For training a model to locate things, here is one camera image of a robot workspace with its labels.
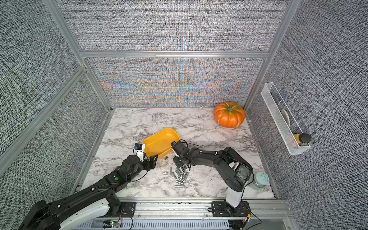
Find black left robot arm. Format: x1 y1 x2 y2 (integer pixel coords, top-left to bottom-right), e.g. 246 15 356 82
19 155 158 230

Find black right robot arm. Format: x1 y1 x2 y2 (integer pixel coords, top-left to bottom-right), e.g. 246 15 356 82
171 140 254 209

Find yellow plastic storage box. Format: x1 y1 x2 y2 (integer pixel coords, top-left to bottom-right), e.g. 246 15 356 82
143 128 180 159

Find orange decorative pumpkin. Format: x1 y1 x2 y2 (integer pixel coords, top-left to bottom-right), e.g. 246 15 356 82
213 102 246 128

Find mint green cup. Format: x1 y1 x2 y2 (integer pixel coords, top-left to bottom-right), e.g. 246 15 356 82
250 172 269 191

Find yellow bottle with black cap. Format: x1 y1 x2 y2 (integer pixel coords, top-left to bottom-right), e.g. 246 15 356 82
293 133 312 144

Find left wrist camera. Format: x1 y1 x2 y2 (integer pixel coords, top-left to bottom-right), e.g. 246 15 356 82
133 143 145 162

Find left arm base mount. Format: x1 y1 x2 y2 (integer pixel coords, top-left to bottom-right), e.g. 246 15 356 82
109 201 137 218

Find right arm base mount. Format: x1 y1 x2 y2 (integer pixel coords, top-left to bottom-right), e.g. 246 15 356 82
208 200 251 218

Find clear acrylic wall shelf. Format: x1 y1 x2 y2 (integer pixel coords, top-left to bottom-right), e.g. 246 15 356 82
261 82 311 155

